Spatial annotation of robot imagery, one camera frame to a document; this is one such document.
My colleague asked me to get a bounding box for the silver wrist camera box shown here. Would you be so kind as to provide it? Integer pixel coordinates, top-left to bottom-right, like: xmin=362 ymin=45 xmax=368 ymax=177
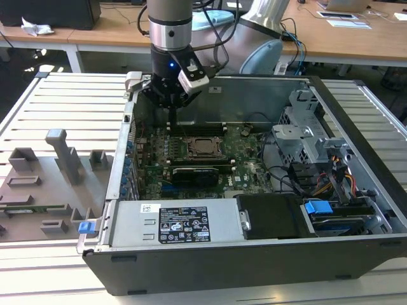
xmin=177 ymin=58 xmax=210 ymax=95

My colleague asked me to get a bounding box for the blue cable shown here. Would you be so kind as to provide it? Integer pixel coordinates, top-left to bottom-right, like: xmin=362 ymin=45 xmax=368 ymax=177
xmin=281 ymin=30 xmax=308 ymax=77

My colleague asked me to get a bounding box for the black computer tower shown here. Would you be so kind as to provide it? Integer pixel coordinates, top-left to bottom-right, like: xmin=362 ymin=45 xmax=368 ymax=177
xmin=0 ymin=0 xmax=102 ymax=31

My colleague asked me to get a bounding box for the gray parts rack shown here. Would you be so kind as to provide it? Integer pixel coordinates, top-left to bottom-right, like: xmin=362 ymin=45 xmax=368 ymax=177
xmin=0 ymin=128 xmax=111 ymax=244

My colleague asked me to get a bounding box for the silver power supply unit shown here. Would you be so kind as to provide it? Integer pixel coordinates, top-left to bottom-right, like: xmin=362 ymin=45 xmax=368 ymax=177
xmin=109 ymin=200 xmax=244 ymax=250

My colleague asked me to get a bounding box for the perforated metal drive cage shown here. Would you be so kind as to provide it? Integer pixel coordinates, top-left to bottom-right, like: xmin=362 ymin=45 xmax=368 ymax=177
xmin=272 ymin=88 xmax=350 ymax=166

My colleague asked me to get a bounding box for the black and silver PC case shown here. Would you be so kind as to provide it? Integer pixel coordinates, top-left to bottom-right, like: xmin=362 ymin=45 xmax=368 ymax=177
xmin=81 ymin=74 xmax=407 ymax=297

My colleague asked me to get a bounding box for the coloured power wire bundle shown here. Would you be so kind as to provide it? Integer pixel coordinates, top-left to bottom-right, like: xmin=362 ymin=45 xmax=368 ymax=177
xmin=317 ymin=154 xmax=359 ymax=200

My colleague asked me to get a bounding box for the metal socket cover frame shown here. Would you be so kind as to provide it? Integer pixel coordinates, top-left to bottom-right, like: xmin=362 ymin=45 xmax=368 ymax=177
xmin=186 ymin=137 xmax=223 ymax=159

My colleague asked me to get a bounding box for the black graphics card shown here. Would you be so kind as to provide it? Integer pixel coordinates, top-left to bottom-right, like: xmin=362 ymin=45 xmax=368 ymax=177
xmin=171 ymin=165 xmax=220 ymax=189

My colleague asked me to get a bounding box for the CPU socket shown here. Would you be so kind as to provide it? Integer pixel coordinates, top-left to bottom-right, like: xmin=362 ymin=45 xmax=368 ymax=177
xmin=183 ymin=135 xmax=225 ymax=160

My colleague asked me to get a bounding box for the green motherboard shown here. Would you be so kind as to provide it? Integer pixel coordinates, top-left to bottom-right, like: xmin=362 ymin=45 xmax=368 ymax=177
xmin=136 ymin=124 xmax=275 ymax=201

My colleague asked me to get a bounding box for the hard disk in blue carrier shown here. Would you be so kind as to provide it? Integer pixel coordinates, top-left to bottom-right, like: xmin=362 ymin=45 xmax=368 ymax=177
xmin=303 ymin=199 xmax=378 ymax=238

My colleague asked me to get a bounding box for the crumpled white paper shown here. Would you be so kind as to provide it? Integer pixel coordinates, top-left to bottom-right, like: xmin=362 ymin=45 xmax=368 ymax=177
xmin=20 ymin=16 xmax=54 ymax=36

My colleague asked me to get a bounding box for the green RAM stick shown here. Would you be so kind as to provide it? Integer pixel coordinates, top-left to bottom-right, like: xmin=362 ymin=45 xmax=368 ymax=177
xmin=0 ymin=205 xmax=69 ymax=214

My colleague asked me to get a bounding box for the blue expansion slot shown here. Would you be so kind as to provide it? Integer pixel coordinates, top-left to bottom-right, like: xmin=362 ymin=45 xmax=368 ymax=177
xmin=162 ymin=187 xmax=191 ymax=196

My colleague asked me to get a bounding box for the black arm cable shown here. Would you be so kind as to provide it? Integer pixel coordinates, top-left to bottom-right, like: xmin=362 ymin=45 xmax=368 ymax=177
xmin=138 ymin=0 xmax=230 ymax=77

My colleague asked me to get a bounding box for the blue case latch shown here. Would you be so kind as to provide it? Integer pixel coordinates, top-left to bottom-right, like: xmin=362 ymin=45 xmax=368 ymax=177
xmin=78 ymin=221 xmax=100 ymax=238

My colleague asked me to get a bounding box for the thin wire locking lever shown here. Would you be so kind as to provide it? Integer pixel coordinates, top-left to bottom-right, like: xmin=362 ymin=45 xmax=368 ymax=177
xmin=190 ymin=147 xmax=223 ymax=157
xmin=177 ymin=123 xmax=194 ymax=144

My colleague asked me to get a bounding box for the white paper sheet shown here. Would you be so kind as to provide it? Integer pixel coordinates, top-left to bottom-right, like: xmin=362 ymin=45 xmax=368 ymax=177
xmin=326 ymin=18 xmax=372 ymax=30

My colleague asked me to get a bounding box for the silver CPU chip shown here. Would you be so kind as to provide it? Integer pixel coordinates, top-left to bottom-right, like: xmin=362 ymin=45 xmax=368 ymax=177
xmin=193 ymin=140 xmax=216 ymax=155

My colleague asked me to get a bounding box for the wooden desk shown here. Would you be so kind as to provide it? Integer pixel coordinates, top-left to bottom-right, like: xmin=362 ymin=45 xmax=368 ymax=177
xmin=0 ymin=0 xmax=407 ymax=77

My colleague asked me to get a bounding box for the black optical drive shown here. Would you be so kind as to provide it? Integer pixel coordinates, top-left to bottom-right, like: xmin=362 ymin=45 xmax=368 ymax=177
xmin=235 ymin=194 xmax=319 ymax=240

